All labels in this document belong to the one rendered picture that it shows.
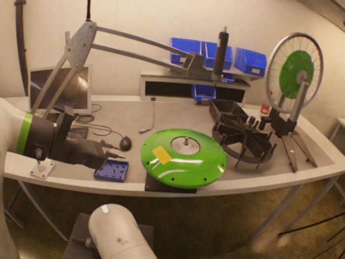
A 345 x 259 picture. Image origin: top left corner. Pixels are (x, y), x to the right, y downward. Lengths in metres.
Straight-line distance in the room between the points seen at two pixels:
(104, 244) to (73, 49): 0.52
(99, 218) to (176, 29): 1.26
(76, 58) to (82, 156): 0.29
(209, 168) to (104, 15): 1.26
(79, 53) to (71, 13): 1.01
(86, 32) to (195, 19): 0.99
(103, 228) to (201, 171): 0.33
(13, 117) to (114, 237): 0.34
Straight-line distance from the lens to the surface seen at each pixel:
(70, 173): 0.80
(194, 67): 0.61
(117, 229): 0.46
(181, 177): 0.53
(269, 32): 1.65
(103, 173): 0.76
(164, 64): 0.58
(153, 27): 1.37
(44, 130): 0.39
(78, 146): 0.41
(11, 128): 0.38
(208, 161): 0.58
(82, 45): 0.55
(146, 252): 0.45
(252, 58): 1.57
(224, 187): 0.75
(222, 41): 0.66
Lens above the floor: 1.46
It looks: 33 degrees down
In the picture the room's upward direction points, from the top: 7 degrees clockwise
